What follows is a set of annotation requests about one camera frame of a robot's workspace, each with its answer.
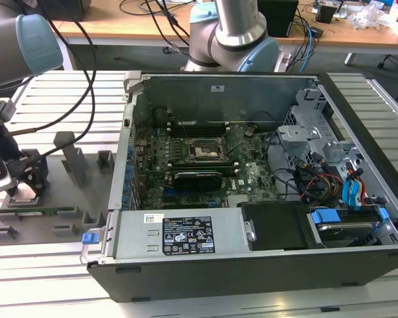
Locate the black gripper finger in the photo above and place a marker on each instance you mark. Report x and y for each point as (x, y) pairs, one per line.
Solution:
(12, 189)
(41, 179)

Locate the silver CPU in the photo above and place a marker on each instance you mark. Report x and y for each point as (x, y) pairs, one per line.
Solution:
(23, 198)

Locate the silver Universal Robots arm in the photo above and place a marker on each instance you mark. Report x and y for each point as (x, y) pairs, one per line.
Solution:
(232, 23)

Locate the CPU socket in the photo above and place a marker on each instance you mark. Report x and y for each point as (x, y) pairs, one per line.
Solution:
(204, 150)

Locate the grey parts rack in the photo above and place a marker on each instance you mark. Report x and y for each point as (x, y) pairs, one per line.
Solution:
(53, 195)

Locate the green RAM stick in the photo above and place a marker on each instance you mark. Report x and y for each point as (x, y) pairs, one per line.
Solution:
(53, 210)

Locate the blue release latch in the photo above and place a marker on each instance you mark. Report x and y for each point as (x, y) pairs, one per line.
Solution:
(89, 238)

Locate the grey power supply unit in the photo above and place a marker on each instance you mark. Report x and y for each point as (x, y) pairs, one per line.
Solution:
(132, 235)

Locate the small white sticker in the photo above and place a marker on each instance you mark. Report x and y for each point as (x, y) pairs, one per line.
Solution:
(152, 218)

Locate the blue expansion slot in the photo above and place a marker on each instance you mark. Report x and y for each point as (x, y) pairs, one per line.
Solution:
(168, 191)

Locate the black RAM slot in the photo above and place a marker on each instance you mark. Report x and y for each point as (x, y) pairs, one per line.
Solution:
(199, 127)
(231, 171)
(199, 124)
(202, 168)
(199, 132)
(179, 162)
(202, 165)

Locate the black desktop computer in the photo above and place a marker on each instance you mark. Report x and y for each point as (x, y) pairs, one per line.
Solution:
(69, 8)

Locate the black rating label sticker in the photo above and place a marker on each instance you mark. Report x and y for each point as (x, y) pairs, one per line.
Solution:
(185, 228)

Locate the black graphics card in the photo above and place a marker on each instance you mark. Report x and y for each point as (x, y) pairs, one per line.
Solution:
(199, 182)

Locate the wooden office desk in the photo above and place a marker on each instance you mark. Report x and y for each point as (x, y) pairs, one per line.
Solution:
(119, 31)

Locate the silver chipset heatsink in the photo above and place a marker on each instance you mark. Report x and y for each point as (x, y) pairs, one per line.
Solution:
(237, 198)

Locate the white barcode sticker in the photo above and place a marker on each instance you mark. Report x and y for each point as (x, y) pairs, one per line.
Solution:
(218, 88)

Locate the green motherboard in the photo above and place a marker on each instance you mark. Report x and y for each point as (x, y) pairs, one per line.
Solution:
(252, 172)

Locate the round coin cell battery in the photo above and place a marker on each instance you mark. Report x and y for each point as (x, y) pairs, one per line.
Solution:
(248, 132)

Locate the black and silver PC case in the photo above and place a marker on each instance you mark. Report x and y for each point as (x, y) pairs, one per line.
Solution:
(252, 275)

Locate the silver metal drive cage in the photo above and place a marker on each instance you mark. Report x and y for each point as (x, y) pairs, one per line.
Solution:
(302, 132)

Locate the white handheld device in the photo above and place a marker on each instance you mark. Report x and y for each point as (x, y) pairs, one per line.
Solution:
(283, 63)

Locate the hard disk in blue carrier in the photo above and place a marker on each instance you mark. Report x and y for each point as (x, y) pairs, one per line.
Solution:
(325, 217)

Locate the small black device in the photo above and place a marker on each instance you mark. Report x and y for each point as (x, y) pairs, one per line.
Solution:
(316, 32)

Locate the clear plastic bag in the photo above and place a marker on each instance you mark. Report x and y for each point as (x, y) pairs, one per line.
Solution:
(368, 15)

